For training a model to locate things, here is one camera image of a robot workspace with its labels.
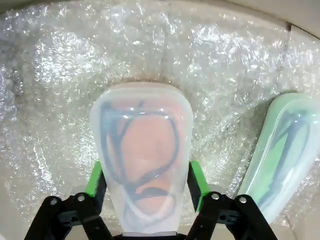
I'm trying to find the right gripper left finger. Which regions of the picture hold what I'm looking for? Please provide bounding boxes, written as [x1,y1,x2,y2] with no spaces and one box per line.
[23,160,109,240]

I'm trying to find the clear glasses case green lining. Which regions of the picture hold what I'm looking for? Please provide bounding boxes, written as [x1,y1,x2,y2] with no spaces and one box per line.
[236,90,320,226]

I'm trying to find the orange lens cloth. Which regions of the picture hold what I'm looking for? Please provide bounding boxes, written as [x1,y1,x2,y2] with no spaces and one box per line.
[119,116,181,216]

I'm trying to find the open brown cardboard box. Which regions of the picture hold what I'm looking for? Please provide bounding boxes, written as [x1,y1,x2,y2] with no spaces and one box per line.
[0,0,320,240]

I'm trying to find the clear glasses case orange lining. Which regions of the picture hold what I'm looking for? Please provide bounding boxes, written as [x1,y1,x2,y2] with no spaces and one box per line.
[90,81,194,237]

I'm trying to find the black frame eyeglasses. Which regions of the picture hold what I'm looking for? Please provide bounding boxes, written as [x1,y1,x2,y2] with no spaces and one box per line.
[259,111,311,204]
[100,99,181,222]

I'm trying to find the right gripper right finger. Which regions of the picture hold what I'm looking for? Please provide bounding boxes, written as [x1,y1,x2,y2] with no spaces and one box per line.
[187,160,278,240]

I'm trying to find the clear bubble wrap sheet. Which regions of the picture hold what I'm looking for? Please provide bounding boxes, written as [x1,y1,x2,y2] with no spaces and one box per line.
[0,0,320,240]

